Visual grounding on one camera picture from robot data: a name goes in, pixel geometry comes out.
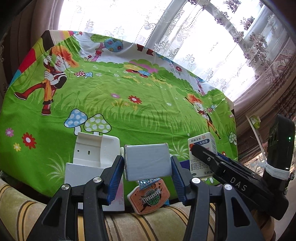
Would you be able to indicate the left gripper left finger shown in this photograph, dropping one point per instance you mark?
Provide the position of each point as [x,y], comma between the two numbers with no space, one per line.
[59,219]

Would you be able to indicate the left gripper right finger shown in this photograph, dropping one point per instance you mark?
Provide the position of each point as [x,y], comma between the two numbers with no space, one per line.
[233,219]

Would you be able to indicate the blue white medicine box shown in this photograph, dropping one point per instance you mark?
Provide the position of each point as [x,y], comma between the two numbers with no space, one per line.
[198,165]

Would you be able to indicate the plain grey box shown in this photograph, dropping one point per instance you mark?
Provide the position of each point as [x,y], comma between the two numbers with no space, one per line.
[147,161]

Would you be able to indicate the open white box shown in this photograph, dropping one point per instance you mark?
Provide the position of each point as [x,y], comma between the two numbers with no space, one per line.
[92,154]

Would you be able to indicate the pink curtain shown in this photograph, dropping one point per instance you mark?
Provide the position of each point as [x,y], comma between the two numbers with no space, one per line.
[271,94]

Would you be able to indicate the green cartoon bed sheet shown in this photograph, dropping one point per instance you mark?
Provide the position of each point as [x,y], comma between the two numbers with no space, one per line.
[72,82]

